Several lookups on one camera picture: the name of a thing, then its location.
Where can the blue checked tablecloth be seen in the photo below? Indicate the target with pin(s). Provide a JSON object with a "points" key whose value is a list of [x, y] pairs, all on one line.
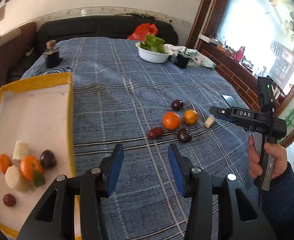
{"points": [[118, 98]]}

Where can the red date in tray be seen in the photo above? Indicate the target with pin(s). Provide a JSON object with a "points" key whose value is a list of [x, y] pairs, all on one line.
{"points": [[9, 200]]}

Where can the green lettuce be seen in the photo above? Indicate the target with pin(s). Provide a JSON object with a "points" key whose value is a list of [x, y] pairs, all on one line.
{"points": [[153, 44]]}

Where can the white bowl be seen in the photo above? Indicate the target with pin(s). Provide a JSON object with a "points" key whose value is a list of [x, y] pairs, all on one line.
{"points": [[153, 57]]}

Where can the white and green cloth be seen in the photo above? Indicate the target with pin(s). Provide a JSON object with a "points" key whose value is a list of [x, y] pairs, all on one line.
{"points": [[195, 58]]}

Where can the blue sleeve forearm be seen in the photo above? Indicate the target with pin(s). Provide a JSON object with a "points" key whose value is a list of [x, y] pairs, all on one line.
{"points": [[278, 204]]}

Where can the maroon armchair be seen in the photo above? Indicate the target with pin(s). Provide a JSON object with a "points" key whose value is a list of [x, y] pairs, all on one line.
{"points": [[13, 46]]}

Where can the dark plum in tray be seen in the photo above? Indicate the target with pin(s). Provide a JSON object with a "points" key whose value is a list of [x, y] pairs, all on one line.
{"points": [[47, 159]]}

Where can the black leather sofa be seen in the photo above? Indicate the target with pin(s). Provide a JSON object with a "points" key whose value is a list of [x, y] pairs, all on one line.
{"points": [[99, 26]]}

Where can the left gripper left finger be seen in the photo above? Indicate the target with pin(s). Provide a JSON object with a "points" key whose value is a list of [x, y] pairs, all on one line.
{"points": [[95, 184]]}

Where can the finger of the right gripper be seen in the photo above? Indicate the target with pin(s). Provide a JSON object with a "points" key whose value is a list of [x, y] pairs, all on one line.
{"points": [[218, 111], [227, 117]]}

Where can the dark purple plum far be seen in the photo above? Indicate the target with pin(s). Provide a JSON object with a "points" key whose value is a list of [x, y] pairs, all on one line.
{"points": [[177, 105]]}

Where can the yellow-orange mandarin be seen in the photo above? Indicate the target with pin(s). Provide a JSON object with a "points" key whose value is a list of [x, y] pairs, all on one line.
{"points": [[190, 117]]}

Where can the orange mandarin middle left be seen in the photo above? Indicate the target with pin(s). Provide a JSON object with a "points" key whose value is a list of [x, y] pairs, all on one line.
{"points": [[171, 121]]}

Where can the black bottle with cork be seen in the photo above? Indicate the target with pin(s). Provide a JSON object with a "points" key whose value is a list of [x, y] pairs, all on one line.
{"points": [[52, 56]]}

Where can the red jujube date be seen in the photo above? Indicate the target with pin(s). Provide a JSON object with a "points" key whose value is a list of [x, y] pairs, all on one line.
{"points": [[156, 133]]}

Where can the dark plum behind orange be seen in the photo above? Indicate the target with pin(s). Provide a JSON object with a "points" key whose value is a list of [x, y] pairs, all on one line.
{"points": [[184, 136]]}

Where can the smartphone on table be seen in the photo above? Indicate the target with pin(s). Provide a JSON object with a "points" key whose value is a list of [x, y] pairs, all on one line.
{"points": [[230, 101]]}

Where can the yellow cardboard tray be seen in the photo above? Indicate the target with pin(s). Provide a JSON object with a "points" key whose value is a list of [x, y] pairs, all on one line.
{"points": [[39, 111]]}

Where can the large orange with leaf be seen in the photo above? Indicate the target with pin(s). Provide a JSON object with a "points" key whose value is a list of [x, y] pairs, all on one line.
{"points": [[32, 170]]}

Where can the black box holder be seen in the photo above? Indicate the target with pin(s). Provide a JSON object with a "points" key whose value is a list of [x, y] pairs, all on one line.
{"points": [[182, 60]]}

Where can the white peeled fruit chunk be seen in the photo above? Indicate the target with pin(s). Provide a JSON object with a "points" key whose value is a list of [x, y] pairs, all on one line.
{"points": [[209, 121]]}

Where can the small orange near tray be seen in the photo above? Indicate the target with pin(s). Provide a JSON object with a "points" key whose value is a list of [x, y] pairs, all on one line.
{"points": [[5, 163]]}

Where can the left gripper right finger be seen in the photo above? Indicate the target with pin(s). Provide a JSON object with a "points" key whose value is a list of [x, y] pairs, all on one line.
{"points": [[192, 182]]}

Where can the red plastic bag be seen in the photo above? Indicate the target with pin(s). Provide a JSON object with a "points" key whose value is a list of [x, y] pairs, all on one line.
{"points": [[141, 32]]}

